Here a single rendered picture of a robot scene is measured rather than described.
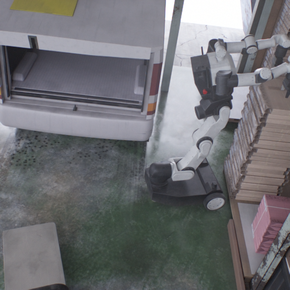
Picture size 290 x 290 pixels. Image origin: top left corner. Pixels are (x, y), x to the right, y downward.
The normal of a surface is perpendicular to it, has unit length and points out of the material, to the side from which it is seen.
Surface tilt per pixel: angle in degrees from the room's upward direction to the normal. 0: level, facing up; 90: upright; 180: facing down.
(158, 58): 75
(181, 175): 90
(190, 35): 0
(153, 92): 85
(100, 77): 0
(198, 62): 18
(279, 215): 0
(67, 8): 10
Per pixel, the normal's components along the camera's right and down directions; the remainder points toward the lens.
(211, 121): -0.85, -0.26
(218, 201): 0.21, 0.65
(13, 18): 0.07, -0.63
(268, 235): -0.11, 0.63
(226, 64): -0.21, -0.70
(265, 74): 0.07, 0.12
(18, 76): 0.04, -0.17
